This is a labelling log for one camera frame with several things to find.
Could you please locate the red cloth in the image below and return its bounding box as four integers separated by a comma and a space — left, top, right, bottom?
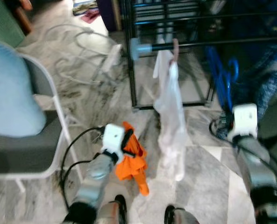
81, 9, 101, 23

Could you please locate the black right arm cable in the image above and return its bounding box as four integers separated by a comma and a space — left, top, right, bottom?
208, 117, 277, 188

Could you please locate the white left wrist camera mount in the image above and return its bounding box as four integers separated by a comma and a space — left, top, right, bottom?
101, 123, 126, 160

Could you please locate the green bin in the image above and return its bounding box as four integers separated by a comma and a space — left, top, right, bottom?
0, 0, 27, 47

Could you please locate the orange shirt black print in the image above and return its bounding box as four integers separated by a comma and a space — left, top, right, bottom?
115, 121, 151, 197

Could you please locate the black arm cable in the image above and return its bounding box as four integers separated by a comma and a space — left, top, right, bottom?
59, 126, 104, 211
208, 117, 277, 188

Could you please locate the white wire bouncer frame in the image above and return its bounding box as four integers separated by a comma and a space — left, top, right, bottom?
43, 23, 125, 87

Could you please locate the white shirt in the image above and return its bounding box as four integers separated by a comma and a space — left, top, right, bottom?
152, 49, 188, 182

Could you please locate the pink hanger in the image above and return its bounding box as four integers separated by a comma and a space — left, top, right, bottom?
172, 38, 180, 64

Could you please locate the patterned door mat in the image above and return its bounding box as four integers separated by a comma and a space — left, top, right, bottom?
73, 0, 99, 14

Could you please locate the white folding chair grey seat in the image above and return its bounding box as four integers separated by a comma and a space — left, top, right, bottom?
0, 51, 84, 193

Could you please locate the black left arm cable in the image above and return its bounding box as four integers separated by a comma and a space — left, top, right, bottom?
59, 126, 104, 211

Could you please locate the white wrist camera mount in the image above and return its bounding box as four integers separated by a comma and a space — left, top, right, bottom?
232, 103, 259, 141
101, 123, 126, 160

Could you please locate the black metal drying rack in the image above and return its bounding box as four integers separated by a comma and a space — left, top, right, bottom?
120, 0, 277, 111

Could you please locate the blue plaid shirt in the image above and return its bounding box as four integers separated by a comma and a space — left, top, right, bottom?
215, 44, 277, 140

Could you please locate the light blue pillow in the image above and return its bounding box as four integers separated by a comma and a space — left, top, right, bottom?
0, 38, 48, 139

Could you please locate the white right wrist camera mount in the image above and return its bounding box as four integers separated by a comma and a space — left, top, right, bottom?
232, 103, 259, 141

